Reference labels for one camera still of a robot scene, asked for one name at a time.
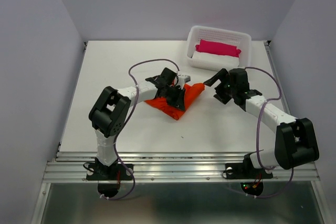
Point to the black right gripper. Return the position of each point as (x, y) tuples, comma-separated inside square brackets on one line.
[(221, 75)]

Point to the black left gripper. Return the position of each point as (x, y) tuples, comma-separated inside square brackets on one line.
[(178, 102)]

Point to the orange t shirt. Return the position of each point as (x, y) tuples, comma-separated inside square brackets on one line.
[(191, 94)]

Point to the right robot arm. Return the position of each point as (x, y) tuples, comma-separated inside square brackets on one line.
[(295, 139)]

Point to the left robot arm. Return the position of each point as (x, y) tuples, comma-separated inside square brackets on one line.
[(109, 116)]

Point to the white rolled t shirt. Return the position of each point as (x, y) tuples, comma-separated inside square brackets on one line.
[(224, 61)]

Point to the pink rolled t shirt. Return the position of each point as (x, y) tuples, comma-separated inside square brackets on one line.
[(217, 48)]

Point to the white plastic basket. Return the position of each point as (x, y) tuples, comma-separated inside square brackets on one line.
[(241, 40)]

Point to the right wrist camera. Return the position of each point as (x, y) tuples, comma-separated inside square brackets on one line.
[(239, 80)]

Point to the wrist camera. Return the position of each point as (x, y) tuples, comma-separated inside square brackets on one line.
[(239, 80), (171, 78)]

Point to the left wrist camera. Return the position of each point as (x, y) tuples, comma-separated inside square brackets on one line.
[(171, 78)]

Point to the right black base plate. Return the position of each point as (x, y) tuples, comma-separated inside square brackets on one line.
[(240, 171)]

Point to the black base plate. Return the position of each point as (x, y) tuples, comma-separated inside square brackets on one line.
[(240, 171), (126, 172)]

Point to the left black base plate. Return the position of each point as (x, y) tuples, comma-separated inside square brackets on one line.
[(126, 172)]

